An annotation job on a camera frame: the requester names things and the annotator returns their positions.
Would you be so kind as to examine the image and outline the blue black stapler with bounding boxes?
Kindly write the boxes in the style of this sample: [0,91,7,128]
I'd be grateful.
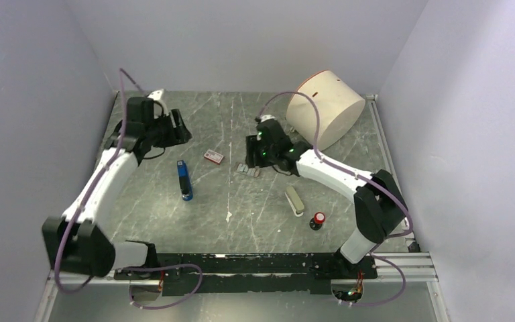
[177,160,193,201]

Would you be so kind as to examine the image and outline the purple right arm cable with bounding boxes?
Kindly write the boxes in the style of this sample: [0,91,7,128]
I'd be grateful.
[257,91,414,309]

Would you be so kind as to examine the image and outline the beige white stapler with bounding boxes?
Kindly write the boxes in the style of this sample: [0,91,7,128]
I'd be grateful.
[285,186,305,217]

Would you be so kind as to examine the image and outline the red black push button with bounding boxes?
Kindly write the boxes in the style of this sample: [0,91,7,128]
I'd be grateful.
[309,212,326,231]

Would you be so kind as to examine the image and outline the red white staple box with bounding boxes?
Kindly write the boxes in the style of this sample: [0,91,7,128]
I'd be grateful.
[203,150,224,165]

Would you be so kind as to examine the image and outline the cream cylindrical container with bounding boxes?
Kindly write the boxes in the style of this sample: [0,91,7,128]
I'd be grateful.
[286,70,365,151]

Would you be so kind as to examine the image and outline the aluminium frame rail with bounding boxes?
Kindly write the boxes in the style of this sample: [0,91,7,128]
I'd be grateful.
[33,94,451,322]

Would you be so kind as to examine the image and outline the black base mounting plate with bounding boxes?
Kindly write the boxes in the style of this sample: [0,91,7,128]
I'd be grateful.
[114,252,378,296]

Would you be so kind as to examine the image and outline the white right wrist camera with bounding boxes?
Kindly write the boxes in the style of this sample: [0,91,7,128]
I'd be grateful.
[255,114,278,128]

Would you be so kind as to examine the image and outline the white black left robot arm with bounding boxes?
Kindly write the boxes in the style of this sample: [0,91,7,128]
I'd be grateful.
[42,90,192,279]

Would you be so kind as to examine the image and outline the grey staple strips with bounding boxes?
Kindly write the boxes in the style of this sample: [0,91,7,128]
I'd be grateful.
[235,162,260,178]

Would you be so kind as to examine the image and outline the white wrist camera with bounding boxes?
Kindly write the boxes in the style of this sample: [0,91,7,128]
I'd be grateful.
[255,114,278,128]
[147,89,170,118]

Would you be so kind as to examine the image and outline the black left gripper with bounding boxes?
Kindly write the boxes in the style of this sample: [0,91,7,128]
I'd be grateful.
[145,108,191,148]

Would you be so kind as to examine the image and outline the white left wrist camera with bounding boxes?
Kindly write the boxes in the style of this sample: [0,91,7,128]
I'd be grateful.
[147,89,170,118]

